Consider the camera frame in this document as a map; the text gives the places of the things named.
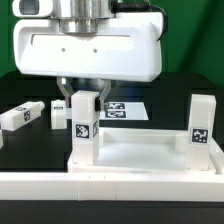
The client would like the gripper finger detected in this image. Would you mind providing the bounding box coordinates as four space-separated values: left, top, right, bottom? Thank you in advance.
57 77 74 108
95 79 112 112

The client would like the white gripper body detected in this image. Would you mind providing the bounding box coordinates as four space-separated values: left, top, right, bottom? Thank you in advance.
13 12 163 82

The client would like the white desk top tray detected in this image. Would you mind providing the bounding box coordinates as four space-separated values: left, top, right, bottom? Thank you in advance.
67 128 224 175

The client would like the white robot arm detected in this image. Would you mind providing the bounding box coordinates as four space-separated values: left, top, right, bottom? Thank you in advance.
12 0 167 111

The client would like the white fiducial marker sheet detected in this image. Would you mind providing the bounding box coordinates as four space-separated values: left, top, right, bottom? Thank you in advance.
100 102 148 120

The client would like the white front fence bar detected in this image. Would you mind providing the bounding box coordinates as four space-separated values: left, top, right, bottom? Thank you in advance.
0 172 224 202

